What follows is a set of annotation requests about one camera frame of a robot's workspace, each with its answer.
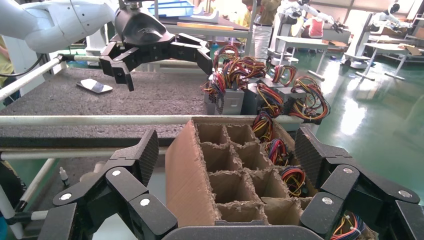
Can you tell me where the grey felt mat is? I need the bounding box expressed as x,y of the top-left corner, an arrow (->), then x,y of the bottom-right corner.
0,67 -> 213,148

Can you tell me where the dark work table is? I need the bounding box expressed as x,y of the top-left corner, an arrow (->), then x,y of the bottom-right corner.
158,16 -> 256,57

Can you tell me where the blue plastic tray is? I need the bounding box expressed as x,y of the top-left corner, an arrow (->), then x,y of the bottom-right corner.
149,0 -> 196,17

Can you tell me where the dark grey power supply unit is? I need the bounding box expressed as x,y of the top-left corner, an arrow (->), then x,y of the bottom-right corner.
245,82 -> 284,116

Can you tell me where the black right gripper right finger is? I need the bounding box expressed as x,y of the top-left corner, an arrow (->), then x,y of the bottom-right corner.
294,127 -> 424,240

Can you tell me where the silver flat phone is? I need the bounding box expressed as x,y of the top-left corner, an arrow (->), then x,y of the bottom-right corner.
75,78 -> 114,95

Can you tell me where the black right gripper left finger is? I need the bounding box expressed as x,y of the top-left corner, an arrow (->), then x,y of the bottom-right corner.
38,129 -> 178,240

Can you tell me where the light grey power supply unit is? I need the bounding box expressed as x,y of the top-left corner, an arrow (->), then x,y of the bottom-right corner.
203,44 -> 246,116

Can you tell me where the white work table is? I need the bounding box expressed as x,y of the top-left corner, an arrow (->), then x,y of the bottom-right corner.
356,41 -> 424,82
268,34 -> 330,82

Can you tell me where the white humanoid robot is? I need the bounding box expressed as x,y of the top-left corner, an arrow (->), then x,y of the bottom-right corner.
278,0 -> 345,39
341,1 -> 412,70

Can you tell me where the grey power supply with cables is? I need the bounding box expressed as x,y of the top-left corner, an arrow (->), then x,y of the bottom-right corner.
276,76 -> 332,122
259,64 -> 299,90

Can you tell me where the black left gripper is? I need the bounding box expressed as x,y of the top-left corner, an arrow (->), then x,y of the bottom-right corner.
98,8 -> 214,93

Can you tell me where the black cable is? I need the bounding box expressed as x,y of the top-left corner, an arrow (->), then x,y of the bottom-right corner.
0,52 -> 46,79

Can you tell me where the person in white trousers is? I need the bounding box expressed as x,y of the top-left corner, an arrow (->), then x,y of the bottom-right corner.
243,0 -> 282,62

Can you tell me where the boxed power supply cable bundle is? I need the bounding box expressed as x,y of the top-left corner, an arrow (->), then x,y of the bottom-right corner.
329,211 -> 367,240
264,138 -> 291,167
280,166 -> 307,198
251,110 -> 276,143

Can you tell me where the power supply with red cables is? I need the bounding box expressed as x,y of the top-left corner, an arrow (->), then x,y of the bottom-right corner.
236,56 -> 269,87

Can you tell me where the small white dropper bottle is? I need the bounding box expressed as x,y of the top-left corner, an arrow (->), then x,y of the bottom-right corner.
58,166 -> 70,187

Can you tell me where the brown cardboard piece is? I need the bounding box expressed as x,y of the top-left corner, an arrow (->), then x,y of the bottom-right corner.
399,43 -> 424,57

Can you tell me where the cardboard divider grid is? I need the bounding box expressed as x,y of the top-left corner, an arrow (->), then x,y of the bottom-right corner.
195,122 -> 316,226

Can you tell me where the white metal rail tube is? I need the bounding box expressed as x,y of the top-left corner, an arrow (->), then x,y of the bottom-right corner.
0,185 -> 24,240
18,158 -> 56,213
0,54 -> 64,102
0,114 -> 304,127
0,147 -> 170,162

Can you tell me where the wooden plank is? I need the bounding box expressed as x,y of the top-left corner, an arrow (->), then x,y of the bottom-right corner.
177,21 -> 236,32

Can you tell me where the person in yellow top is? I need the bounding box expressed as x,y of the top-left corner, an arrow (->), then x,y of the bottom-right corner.
0,34 -> 16,107

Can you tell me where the brown cardboard box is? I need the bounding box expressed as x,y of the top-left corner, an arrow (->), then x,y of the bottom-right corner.
164,115 -> 379,240

